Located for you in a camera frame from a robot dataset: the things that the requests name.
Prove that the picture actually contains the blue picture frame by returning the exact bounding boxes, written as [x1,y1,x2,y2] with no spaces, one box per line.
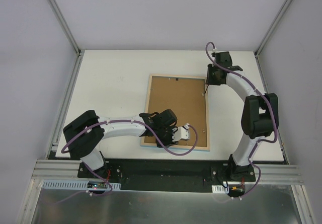
[139,73,211,152]

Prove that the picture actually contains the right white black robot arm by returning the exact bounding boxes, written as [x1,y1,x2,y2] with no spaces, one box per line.
[206,51,279,182]

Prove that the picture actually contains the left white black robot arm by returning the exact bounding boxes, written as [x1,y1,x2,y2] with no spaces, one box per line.
[61,109,179,178]

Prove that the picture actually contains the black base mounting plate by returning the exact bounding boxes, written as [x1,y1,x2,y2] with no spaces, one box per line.
[77,159,256,193]

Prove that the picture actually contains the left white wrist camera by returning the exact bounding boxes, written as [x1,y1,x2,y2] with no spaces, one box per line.
[172,124,190,142]

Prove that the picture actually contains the brown frame backing board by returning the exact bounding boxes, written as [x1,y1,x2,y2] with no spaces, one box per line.
[143,76,208,148]

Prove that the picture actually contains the right white cable duct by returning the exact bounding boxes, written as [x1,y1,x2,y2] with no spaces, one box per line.
[211,185,229,194]

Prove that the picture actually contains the white cable duct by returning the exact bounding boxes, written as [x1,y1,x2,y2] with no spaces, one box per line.
[211,185,229,194]
[42,180,111,191]

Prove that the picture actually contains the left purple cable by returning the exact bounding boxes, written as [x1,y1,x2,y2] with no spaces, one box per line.
[60,120,199,204]

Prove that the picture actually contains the front aluminium rail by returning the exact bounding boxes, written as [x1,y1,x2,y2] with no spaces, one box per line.
[32,159,304,185]

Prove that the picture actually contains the right aluminium corner post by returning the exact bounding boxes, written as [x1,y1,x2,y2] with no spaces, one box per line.
[253,0,305,57]

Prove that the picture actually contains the aluminium corner post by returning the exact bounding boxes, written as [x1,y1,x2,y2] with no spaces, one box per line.
[253,0,305,57]
[38,0,85,56]

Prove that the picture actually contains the left white cable duct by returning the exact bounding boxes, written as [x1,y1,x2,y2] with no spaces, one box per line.
[42,180,111,191]

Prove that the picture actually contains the left aluminium corner post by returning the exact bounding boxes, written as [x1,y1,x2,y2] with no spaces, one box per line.
[38,0,85,56]

